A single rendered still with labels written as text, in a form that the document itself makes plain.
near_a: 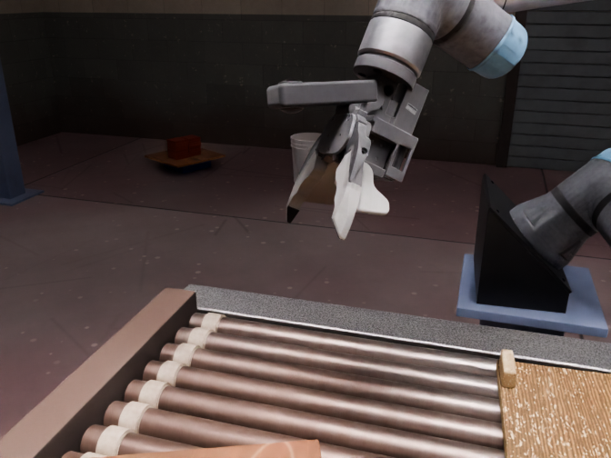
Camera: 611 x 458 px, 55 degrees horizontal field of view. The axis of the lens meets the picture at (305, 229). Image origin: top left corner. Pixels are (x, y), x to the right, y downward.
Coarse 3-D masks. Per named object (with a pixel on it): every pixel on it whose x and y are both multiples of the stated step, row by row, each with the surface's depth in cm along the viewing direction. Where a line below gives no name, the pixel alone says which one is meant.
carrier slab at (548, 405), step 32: (544, 384) 81; (576, 384) 81; (608, 384) 81; (512, 416) 75; (544, 416) 75; (576, 416) 75; (608, 416) 75; (512, 448) 70; (544, 448) 70; (576, 448) 70; (608, 448) 70
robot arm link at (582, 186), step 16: (592, 160) 111; (608, 160) 107; (576, 176) 111; (592, 176) 108; (608, 176) 106; (560, 192) 112; (576, 192) 109; (592, 192) 107; (608, 192) 104; (576, 208) 109; (592, 208) 107; (592, 224) 110
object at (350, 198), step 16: (336, 176) 61; (368, 176) 61; (336, 192) 60; (352, 192) 58; (368, 192) 60; (336, 208) 58; (352, 208) 58; (368, 208) 59; (384, 208) 61; (336, 224) 58
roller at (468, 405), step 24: (168, 360) 92; (192, 360) 91; (216, 360) 90; (240, 360) 89; (264, 360) 89; (312, 384) 86; (336, 384) 85; (360, 384) 84; (384, 384) 84; (408, 384) 84; (432, 408) 81; (456, 408) 80; (480, 408) 80
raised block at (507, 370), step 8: (504, 352) 84; (512, 352) 84; (504, 360) 82; (512, 360) 82; (504, 368) 80; (512, 368) 80; (504, 376) 80; (512, 376) 79; (504, 384) 80; (512, 384) 80
